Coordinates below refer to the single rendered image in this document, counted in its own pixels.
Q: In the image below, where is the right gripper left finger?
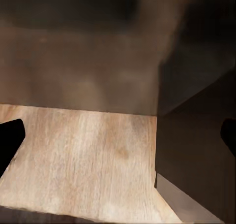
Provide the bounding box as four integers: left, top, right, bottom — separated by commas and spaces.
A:
0, 119, 26, 177

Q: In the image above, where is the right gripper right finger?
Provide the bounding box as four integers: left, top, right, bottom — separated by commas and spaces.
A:
220, 118, 236, 158

